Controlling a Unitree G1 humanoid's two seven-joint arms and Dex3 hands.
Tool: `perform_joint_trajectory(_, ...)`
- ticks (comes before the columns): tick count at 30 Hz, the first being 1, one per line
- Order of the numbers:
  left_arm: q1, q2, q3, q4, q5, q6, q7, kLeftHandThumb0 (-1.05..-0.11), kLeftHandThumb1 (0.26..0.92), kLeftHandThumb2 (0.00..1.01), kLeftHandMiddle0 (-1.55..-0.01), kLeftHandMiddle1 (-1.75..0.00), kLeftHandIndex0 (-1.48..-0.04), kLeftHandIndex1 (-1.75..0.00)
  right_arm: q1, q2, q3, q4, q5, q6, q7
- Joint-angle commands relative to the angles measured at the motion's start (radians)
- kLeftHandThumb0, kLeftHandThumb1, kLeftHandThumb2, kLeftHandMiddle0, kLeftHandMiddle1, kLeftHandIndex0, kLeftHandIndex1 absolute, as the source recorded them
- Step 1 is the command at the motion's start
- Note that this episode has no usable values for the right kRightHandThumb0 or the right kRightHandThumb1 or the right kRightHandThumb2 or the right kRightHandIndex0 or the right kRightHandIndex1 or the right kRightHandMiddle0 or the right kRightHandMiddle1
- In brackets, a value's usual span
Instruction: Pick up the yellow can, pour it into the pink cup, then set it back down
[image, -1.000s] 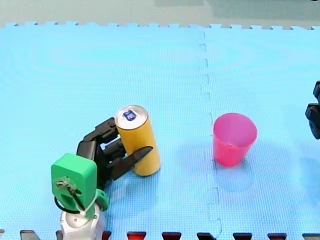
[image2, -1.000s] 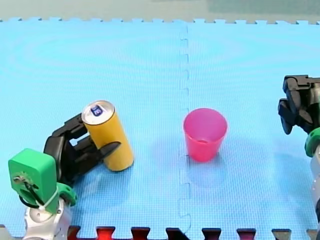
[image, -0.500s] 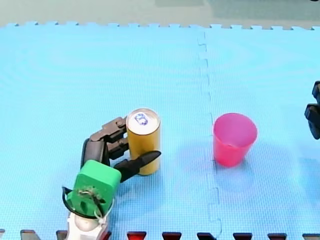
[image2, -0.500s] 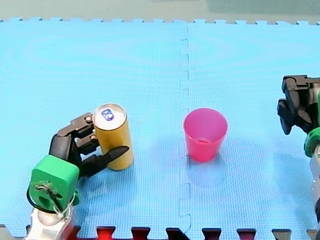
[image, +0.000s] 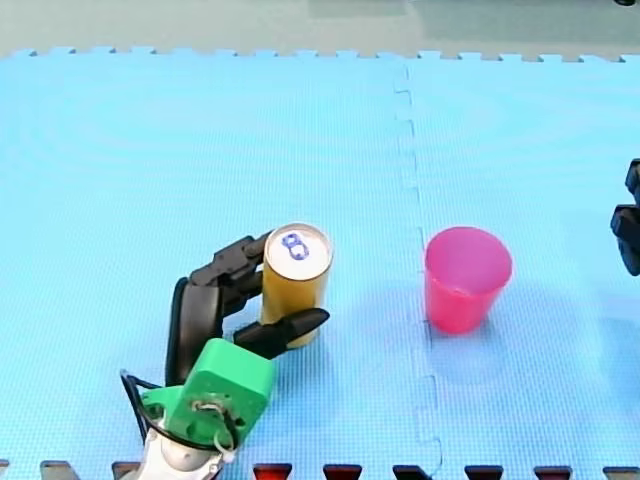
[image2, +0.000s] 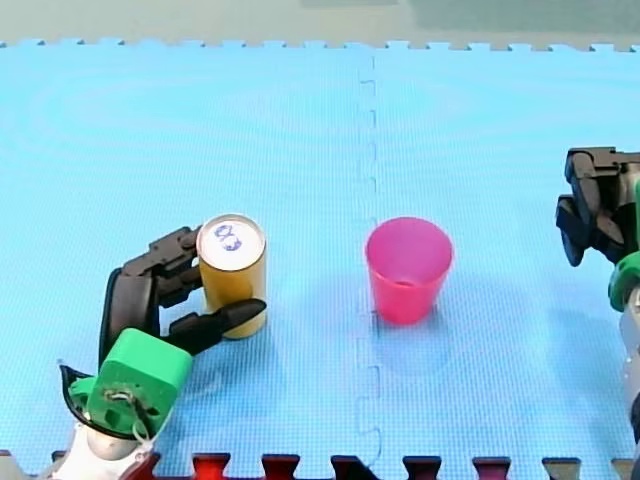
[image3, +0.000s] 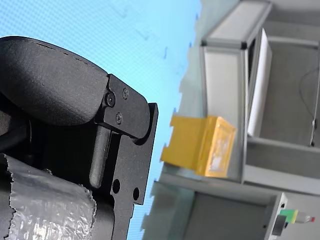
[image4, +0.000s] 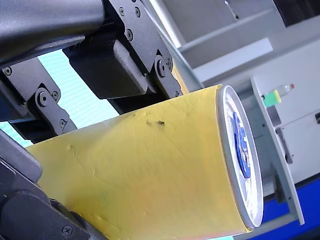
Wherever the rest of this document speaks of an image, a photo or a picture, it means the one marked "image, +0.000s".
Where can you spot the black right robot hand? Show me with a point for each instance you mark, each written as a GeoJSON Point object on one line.
{"type": "Point", "coordinates": [629, 235]}

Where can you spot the yellow drink can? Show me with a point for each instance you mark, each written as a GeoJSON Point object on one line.
{"type": "Point", "coordinates": [295, 280]}

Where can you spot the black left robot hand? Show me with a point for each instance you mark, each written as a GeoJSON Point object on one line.
{"type": "Point", "coordinates": [197, 310]}

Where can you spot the pink plastic cup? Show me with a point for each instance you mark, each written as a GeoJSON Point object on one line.
{"type": "Point", "coordinates": [465, 285]}

